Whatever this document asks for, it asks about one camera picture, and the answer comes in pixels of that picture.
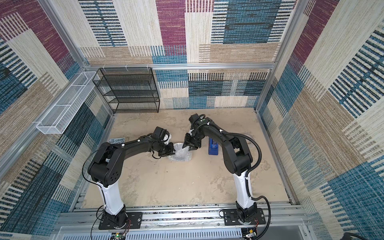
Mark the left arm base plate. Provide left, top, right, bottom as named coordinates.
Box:
left=98, top=211, right=143, bottom=230

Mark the blue tape dispenser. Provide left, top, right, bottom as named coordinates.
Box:
left=209, top=138, right=219, bottom=156

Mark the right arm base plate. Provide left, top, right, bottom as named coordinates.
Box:
left=219, top=208, right=267, bottom=226

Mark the white wire mesh basket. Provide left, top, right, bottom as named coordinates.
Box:
left=36, top=72, right=96, bottom=135

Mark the black mesh shelf rack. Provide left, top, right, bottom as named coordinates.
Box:
left=93, top=67, right=160, bottom=114

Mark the aluminium front rail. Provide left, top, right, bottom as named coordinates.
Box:
left=50, top=202, right=316, bottom=240

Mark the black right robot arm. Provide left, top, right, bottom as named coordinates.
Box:
left=183, top=114, right=271, bottom=240

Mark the Treehouse paperback book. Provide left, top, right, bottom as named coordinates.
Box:
left=108, top=138, right=126, bottom=145

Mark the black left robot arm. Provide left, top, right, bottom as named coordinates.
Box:
left=88, top=132, right=175, bottom=229

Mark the clear bubble wrap sheet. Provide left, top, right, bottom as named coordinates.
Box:
left=168, top=143, right=193, bottom=162

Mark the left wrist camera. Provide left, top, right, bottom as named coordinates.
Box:
left=152, top=127, right=172, bottom=145

